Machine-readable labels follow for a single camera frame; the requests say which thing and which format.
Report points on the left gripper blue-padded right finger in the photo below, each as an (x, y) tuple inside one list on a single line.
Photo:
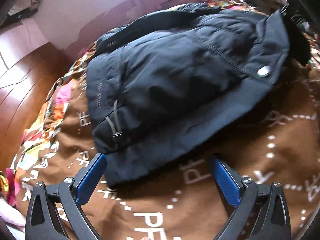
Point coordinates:
[(228, 181)]

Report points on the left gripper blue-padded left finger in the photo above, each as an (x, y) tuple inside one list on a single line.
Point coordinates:
[(86, 180)]

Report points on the dark navy padded jacket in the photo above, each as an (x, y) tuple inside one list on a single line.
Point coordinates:
[(166, 83)]

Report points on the brown patterned blanket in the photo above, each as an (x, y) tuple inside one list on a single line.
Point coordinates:
[(181, 201)]

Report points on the colourful cartoon bed sheet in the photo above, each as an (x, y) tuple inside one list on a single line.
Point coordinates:
[(164, 96)]

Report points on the wooden headboard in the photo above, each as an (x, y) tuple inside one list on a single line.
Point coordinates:
[(23, 91)]

